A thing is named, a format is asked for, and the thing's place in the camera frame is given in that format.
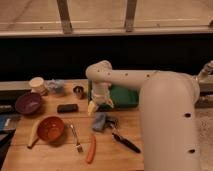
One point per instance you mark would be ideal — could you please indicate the black handled peeler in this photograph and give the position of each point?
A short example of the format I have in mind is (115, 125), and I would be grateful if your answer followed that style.
(125, 141)

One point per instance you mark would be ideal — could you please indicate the yellow banana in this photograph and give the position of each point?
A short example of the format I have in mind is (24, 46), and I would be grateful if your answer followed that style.
(33, 138)

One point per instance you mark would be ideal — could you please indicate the small metal cup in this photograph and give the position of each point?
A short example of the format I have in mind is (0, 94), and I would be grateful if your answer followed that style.
(79, 91)

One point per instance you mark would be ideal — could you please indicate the white paper cup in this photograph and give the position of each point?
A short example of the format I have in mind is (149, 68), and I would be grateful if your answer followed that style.
(37, 85)

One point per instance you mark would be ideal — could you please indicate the crumpled metal foil object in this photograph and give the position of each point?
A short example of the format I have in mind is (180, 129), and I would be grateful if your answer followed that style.
(111, 122)

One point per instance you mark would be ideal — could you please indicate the purple bowl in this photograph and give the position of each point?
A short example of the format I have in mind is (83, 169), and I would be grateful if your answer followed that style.
(28, 103)

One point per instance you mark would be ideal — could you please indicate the black rectangular block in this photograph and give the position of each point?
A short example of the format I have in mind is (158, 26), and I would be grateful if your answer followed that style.
(67, 108)

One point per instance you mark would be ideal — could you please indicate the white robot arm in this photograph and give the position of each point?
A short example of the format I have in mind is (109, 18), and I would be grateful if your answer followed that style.
(167, 111)

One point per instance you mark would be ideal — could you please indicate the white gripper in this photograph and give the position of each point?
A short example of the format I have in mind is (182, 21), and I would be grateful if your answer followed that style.
(100, 94)

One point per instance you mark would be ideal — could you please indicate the orange carrot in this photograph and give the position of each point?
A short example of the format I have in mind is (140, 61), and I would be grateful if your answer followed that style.
(92, 150)

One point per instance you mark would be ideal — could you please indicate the orange bowl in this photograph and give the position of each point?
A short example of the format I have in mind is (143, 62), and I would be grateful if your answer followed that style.
(50, 129)

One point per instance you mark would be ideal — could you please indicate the green plastic tray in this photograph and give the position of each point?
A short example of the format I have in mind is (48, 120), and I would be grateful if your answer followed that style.
(122, 98)

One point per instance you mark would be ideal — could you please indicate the metal fork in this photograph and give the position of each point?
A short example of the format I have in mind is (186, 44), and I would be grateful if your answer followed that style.
(77, 143)

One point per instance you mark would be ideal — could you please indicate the blue box at left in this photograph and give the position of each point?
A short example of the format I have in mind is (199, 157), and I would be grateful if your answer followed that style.
(8, 122)

